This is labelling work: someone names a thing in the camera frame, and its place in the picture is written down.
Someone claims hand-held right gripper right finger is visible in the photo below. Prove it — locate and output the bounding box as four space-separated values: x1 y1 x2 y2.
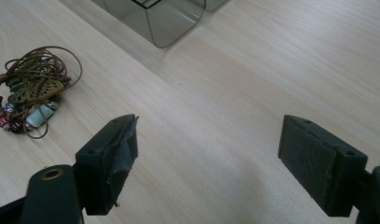
277 114 369 217

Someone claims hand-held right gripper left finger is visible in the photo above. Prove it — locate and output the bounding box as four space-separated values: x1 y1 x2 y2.
74 113 140 217

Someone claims brown cord beaded necklace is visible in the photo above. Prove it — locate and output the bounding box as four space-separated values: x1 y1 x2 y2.
0 46 83 140

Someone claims clear grey plastic box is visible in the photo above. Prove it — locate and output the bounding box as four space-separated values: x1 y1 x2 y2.
91 0 206 49

